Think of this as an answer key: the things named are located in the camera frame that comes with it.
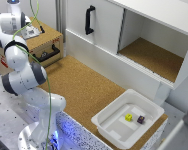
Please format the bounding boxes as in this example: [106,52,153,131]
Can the white plastic box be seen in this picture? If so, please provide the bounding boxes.
[90,88,166,150]

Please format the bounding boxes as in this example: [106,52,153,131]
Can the yellow block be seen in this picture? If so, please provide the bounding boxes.
[124,113,134,123]

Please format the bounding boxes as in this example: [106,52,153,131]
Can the black door handle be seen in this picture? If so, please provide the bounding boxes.
[84,4,97,36]

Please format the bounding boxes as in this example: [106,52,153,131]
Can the wooden drawer box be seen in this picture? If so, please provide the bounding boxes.
[0,19,65,78]

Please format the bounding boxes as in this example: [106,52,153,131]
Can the white sliding door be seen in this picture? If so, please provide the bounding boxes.
[66,0,125,56]

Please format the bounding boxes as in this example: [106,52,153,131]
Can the white cabinet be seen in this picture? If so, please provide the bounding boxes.
[64,0,188,108]

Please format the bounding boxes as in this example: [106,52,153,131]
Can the purple block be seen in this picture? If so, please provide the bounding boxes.
[136,114,146,125]

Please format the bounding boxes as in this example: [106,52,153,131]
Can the green cable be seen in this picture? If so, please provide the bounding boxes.
[11,0,54,150]

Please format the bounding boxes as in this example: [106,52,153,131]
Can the black drawer handle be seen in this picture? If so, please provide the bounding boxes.
[32,43,61,64]

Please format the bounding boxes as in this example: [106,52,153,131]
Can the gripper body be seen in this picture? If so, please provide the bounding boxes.
[21,25,43,41]

